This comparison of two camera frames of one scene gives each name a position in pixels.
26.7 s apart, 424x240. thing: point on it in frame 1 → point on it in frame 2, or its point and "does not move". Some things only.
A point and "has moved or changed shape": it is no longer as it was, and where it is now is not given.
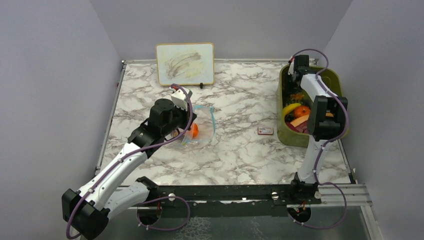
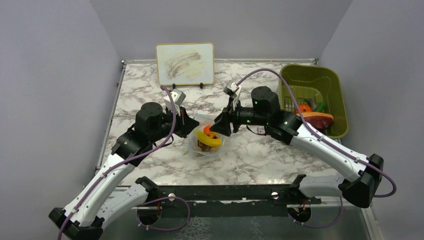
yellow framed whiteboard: (185, 63) does not move
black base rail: (233, 200) does not move
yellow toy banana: (289, 107) → (207, 140)
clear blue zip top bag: (204, 116) has moved or changed shape
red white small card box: (265, 131) does not move
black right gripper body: (291, 80) → (245, 115)
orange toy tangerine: (194, 130) → (206, 129)
